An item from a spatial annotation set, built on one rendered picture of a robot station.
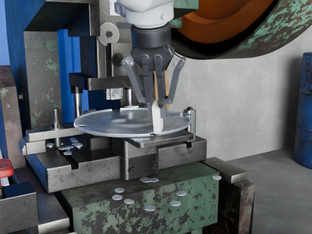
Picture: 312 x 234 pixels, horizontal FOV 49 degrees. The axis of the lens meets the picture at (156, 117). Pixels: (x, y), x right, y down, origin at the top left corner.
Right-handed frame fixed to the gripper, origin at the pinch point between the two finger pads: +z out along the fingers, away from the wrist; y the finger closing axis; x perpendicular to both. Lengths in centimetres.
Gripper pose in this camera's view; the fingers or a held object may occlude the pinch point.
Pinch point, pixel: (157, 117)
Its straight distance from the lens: 73.7
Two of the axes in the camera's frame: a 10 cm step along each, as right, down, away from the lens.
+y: 9.7, 0.6, -2.2
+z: 0.7, 8.5, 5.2
